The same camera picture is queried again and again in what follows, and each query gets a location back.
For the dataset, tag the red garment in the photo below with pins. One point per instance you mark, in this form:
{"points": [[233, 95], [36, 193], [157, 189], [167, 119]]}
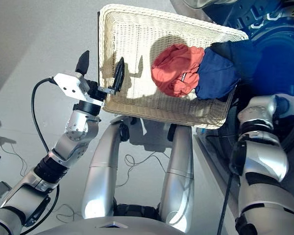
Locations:
{"points": [[174, 68]]}

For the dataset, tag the navy blue garment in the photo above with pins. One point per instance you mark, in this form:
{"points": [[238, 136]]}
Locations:
{"points": [[215, 78]]}

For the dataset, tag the black garment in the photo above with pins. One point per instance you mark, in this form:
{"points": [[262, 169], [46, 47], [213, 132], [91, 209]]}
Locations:
{"points": [[247, 63]]}

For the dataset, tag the pale woven basket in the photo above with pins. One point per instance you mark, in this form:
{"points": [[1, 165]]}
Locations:
{"points": [[137, 31]]}

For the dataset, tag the washing machine door hinge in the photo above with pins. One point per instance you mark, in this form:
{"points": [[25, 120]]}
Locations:
{"points": [[259, 24]]}

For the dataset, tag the washing machine drum opening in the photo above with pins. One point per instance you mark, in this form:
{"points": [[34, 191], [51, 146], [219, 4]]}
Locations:
{"points": [[281, 63]]}

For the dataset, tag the silver robot leg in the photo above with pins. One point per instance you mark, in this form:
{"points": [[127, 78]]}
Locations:
{"points": [[100, 176], [177, 176]]}

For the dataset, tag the flat grey floor box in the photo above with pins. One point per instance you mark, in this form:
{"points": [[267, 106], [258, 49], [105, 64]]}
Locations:
{"points": [[0, 191]]}

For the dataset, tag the silver robot torso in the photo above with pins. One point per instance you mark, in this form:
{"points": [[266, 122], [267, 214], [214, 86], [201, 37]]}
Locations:
{"points": [[83, 230]]}

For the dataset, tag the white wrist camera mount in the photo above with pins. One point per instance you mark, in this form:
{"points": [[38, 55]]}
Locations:
{"points": [[71, 85]]}

